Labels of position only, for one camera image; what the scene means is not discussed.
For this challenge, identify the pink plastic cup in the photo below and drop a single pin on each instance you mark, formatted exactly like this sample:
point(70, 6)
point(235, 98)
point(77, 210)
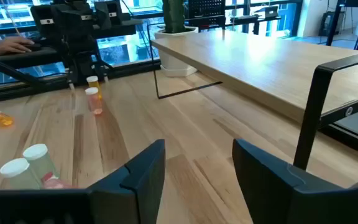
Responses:
point(53, 183)

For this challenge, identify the wooden shelf black metal frame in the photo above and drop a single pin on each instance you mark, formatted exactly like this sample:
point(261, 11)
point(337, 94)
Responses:
point(259, 71)

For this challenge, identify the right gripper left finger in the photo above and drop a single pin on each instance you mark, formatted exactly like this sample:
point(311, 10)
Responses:
point(129, 196)

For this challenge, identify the white hexagonal plant pot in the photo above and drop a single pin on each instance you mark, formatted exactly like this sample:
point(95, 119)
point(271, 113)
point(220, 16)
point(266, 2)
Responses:
point(172, 59)

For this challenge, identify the green medicine bottle white cap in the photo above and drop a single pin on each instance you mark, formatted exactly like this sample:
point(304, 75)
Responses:
point(19, 174)
point(39, 158)

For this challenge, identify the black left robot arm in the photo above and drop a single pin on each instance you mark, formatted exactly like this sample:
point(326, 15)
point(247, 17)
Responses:
point(73, 25)

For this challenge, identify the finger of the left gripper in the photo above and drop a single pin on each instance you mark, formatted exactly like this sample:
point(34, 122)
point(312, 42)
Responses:
point(71, 83)
point(106, 76)

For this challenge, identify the green cactus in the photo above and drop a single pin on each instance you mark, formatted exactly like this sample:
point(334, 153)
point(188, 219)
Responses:
point(174, 15)

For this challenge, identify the pink medicine bottle white cap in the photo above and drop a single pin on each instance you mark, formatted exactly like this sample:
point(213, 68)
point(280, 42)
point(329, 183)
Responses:
point(94, 101)

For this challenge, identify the black perforated panel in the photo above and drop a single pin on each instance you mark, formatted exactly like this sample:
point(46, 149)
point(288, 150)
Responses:
point(207, 9)

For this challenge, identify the person's hand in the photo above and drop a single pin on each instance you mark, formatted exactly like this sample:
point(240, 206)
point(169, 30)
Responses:
point(11, 45)

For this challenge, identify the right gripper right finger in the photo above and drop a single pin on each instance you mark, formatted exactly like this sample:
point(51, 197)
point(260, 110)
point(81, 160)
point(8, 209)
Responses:
point(275, 193)

